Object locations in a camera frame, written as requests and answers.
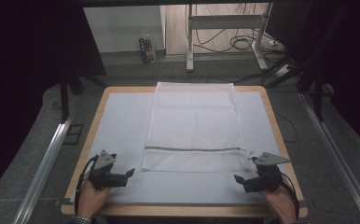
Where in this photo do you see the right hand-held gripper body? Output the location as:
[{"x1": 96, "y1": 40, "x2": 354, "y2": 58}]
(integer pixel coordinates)
[{"x1": 255, "y1": 151, "x2": 291, "y2": 192}]

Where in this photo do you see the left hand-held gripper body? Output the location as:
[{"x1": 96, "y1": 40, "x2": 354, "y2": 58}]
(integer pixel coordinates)
[{"x1": 89, "y1": 149, "x2": 125, "y2": 189}]

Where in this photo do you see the white mesh laundry bag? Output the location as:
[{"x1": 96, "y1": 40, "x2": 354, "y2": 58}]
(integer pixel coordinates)
[{"x1": 141, "y1": 81, "x2": 251, "y2": 173}]

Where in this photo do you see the person's right hand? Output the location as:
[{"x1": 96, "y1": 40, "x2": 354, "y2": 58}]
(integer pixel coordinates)
[{"x1": 259, "y1": 178, "x2": 298, "y2": 223}]

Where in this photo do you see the person's left hand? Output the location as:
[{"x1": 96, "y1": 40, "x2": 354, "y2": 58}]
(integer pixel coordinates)
[{"x1": 76, "y1": 174, "x2": 111, "y2": 219}]

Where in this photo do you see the black floor plate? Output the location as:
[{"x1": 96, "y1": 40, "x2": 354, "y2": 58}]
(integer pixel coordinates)
[{"x1": 62, "y1": 123, "x2": 85, "y2": 146}]

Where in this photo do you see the wooden framed work board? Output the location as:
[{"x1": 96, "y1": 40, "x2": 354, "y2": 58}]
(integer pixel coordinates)
[{"x1": 70, "y1": 91, "x2": 298, "y2": 205}]

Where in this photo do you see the plaid shirt sleeve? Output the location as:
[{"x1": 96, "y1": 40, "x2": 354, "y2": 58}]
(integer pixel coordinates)
[{"x1": 67, "y1": 216, "x2": 92, "y2": 224}]

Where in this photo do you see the black metal stand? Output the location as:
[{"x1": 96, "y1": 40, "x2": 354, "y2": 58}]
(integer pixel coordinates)
[
  {"x1": 59, "y1": 72, "x2": 108, "y2": 123},
  {"x1": 263, "y1": 54, "x2": 326, "y2": 123}
]

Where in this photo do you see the white power strip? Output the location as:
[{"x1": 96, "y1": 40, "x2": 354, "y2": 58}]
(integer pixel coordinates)
[{"x1": 275, "y1": 63, "x2": 295, "y2": 78}]

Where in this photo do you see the colourful snack packet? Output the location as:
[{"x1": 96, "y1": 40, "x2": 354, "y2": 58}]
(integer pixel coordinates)
[{"x1": 138, "y1": 34, "x2": 158, "y2": 64}]

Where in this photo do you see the black curtain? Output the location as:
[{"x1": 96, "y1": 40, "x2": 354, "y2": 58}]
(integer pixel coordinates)
[
  {"x1": 266, "y1": 0, "x2": 360, "y2": 158},
  {"x1": 0, "y1": 0, "x2": 107, "y2": 203}
]

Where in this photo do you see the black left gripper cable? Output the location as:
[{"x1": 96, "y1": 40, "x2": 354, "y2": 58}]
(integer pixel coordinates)
[{"x1": 74, "y1": 155, "x2": 99, "y2": 216}]

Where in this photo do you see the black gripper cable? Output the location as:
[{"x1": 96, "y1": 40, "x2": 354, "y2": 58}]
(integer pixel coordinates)
[
  {"x1": 280, "y1": 172, "x2": 301, "y2": 218},
  {"x1": 74, "y1": 155, "x2": 99, "y2": 216}
]

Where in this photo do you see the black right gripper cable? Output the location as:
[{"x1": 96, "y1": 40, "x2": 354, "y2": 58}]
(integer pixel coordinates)
[{"x1": 280, "y1": 172, "x2": 301, "y2": 218}]

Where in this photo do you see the thin black floor cable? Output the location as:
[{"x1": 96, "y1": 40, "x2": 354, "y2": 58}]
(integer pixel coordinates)
[{"x1": 274, "y1": 110, "x2": 299, "y2": 145}]

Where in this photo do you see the aluminium floor rail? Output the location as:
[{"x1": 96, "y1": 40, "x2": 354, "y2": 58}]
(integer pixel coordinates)
[
  {"x1": 298, "y1": 92, "x2": 360, "y2": 224},
  {"x1": 12, "y1": 116, "x2": 74, "y2": 224}
]

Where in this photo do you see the tangle of black floor cables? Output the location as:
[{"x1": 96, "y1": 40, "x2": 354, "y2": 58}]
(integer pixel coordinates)
[{"x1": 193, "y1": 3, "x2": 282, "y2": 54}]

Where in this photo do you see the white desk frame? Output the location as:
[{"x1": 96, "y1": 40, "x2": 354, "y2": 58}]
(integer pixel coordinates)
[{"x1": 186, "y1": 3, "x2": 274, "y2": 73}]

